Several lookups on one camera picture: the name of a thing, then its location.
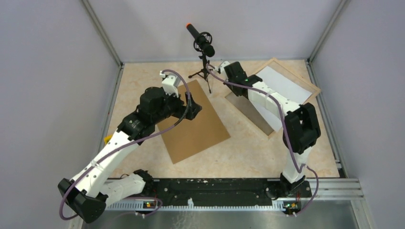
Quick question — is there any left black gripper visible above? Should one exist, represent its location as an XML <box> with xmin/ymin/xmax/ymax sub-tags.
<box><xmin>152</xmin><ymin>87</ymin><xmax>202</xmax><ymax>124</ymax></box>

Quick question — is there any clear acrylic sheet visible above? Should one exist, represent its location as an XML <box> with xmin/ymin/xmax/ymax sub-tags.
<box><xmin>225</xmin><ymin>92</ymin><xmax>274</xmax><ymax>139</ymax></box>

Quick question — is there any brown cardboard backing board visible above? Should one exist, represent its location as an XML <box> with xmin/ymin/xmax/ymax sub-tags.
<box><xmin>161</xmin><ymin>80</ymin><xmax>230</xmax><ymax>164</ymax></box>

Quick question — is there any glossy printed photo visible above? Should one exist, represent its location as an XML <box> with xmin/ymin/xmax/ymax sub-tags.
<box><xmin>248</xmin><ymin>66</ymin><xmax>313</xmax><ymax>132</ymax></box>

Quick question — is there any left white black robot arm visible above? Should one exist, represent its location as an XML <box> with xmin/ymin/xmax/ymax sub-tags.
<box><xmin>57</xmin><ymin>87</ymin><xmax>202</xmax><ymax>223</ymax></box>

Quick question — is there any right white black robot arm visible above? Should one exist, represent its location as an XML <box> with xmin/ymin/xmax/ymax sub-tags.
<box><xmin>218</xmin><ymin>62</ymin><xmax>321</xmax><ymax>197</ymax></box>

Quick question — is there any black mini tripod stand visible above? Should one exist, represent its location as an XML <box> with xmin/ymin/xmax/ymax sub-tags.
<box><xmin>188</xmin><ymin>53</ymin><xmax>212</xmax><ymax>94</ymax></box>

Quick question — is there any black microphone orange tip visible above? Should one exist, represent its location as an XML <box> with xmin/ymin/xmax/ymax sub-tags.
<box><xmin>186</xmin><ymin>23</ymin><xmax>215</xmax><ymax>57</ymax></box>

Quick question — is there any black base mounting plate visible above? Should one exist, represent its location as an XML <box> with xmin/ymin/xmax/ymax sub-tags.
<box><xmin>123</xmin><ymin>177</ymin><xmax>313</xmax><ymax>208</ymax></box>

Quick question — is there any yellow plastic block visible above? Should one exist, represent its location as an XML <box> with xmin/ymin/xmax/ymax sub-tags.
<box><xmin>104</xmin><ymin>135</ymin><xmax>112</xmax><ymax>144</ymax></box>

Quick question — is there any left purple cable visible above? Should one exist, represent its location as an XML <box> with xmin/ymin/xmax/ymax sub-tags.
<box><xmin>59</xmin><ymin>69</ymin><xmax>192</xmax><ymax>221</ymax></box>

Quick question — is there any purple cable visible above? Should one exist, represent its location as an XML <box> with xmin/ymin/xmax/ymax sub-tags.
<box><xmin>205</xmin><ymin>63</ymin><xmax>320</xmax><ymax>218</ymax></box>
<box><xmin>59</xmin><ymin>69</ymin><xmax>192</xmax><ymax>221</ymax></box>

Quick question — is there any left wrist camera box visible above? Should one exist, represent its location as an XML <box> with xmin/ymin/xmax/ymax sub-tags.
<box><xmin>160</xmin><ymin>71</ymin><xmax>180</xmax><ymax>98</ymax></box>

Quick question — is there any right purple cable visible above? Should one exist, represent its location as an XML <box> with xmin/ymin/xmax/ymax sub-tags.
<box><xmin>205</xmin><ymin>63</ymin><xmax>320</xmax><ymax>218</ymax></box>

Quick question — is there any white cable duct rail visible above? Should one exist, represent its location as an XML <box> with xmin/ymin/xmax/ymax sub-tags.
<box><xmin>106</xmin><ymin>199</ymin><xmax>285</xmax><ymax>213</ymax></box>

